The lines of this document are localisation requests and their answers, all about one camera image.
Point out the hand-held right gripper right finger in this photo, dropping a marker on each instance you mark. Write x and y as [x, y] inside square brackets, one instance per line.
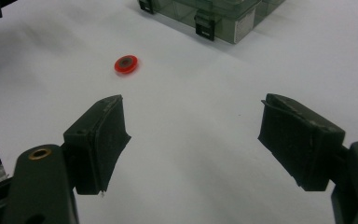
[301, 146]

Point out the white table sheet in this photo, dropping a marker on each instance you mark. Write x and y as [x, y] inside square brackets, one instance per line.
[192, 149]

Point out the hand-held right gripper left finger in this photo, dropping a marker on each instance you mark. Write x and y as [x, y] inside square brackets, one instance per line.
[96, 149]

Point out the transparent grey compartment box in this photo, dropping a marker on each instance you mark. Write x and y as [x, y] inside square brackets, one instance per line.
[227, 21]

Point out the red round disc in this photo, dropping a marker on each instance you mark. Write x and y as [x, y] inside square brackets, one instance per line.
[130, 67]

